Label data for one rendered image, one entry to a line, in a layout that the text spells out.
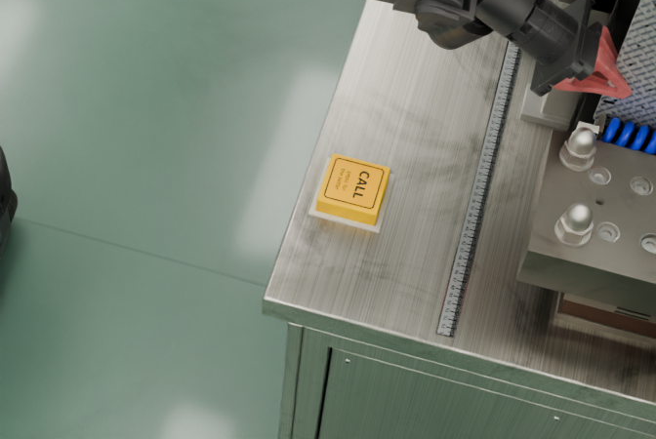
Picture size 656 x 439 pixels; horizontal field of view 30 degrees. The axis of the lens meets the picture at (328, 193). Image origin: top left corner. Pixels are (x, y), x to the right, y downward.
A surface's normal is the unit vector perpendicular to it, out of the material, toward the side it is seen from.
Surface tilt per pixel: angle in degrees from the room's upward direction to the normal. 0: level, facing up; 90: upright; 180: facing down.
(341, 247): 0
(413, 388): 90
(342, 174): 0
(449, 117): 0
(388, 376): 90
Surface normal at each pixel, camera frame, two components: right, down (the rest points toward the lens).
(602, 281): -0.26, 0.79
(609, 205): 0.07, -0.56
